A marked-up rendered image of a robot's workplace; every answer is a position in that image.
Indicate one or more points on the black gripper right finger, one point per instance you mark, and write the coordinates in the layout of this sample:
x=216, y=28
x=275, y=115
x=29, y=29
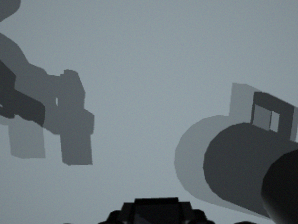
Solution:
x=187, y=216

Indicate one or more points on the black domino with yellow and green pips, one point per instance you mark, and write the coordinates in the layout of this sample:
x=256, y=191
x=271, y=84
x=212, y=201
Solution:
x=157, y=210

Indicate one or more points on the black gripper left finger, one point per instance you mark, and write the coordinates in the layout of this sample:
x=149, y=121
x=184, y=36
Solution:
x=124, y=216

